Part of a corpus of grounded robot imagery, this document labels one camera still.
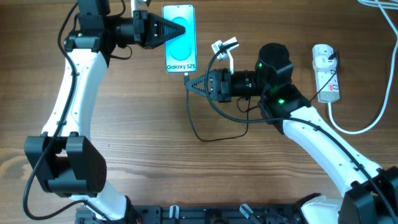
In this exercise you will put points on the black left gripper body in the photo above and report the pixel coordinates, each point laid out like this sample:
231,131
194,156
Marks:
129,30

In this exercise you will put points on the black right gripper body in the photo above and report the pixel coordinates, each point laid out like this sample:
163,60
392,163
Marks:
243,83

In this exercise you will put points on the blue Galaxy smartphone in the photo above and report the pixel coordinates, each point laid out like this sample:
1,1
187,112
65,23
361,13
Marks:
181,52

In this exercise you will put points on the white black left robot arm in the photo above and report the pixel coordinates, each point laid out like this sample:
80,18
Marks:
63,159

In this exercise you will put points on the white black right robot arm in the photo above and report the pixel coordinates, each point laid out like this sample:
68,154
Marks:
368,192

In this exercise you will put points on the white charger plug adapter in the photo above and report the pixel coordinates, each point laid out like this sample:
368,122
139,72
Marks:
322,63

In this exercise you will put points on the white power strip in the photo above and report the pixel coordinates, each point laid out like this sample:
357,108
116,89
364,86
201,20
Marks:
328,89

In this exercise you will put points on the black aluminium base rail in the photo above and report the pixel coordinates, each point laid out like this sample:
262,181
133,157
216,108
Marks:
269,214

